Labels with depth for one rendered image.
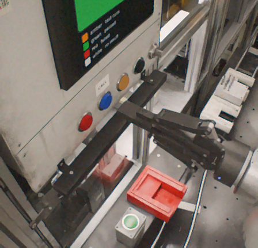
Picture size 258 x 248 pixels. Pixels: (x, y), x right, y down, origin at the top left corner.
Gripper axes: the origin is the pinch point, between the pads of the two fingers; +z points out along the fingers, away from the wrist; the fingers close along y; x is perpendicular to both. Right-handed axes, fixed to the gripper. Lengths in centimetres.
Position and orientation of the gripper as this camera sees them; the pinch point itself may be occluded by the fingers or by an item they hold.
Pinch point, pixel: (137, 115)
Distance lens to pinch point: 54.5
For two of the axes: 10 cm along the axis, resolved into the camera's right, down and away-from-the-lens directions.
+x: -5.4, 6.5, -5.3
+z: -8.4, -4.3, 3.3
